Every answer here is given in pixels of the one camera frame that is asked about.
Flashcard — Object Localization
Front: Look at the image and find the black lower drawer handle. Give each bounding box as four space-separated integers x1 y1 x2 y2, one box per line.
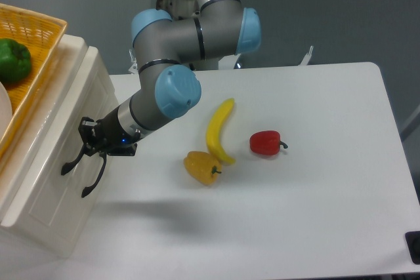
81 153 107 198

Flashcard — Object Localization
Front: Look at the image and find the black top drawer handle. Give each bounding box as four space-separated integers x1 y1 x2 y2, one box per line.
60 144 86 176

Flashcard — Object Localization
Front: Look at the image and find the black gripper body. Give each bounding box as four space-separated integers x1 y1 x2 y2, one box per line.
94 109 140 157

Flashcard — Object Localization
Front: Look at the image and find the white top drawer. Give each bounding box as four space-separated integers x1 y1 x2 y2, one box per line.
3 47 117 233

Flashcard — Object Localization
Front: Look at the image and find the white plate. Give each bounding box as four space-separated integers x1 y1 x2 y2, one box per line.
0 83 12 138

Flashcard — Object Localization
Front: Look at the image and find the red bell pepper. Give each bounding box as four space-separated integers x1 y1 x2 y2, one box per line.
249 130 288 156

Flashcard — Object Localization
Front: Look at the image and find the yellow woven basket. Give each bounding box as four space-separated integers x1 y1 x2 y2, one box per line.
1 4 68 155

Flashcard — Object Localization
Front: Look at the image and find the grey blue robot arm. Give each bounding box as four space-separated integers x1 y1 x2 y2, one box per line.
79 0 261 156

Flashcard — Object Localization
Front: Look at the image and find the black device at table edge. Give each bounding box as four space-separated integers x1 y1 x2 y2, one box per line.
405 231 420 265

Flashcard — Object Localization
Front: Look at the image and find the yellow banana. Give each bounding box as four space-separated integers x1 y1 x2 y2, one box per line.
205 98 236 165

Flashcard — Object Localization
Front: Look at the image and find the white table clamp bracket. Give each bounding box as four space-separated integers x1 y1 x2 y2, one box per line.
300 45 314 66

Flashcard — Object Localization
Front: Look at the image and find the white drawer cabinet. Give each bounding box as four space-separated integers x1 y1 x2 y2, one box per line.
1 35 117 257

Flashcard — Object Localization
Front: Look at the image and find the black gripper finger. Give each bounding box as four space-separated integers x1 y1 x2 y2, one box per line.
78 117 100 156

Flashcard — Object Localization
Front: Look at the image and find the black drawer handle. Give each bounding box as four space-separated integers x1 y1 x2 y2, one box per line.
60 144 86 176
81 153 107 198

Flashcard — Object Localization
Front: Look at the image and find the green bell pepper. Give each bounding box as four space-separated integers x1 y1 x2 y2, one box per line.
1 38 32 83

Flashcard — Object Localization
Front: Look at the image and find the yellow bell pepper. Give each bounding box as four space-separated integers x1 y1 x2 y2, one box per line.
183 151 222 186

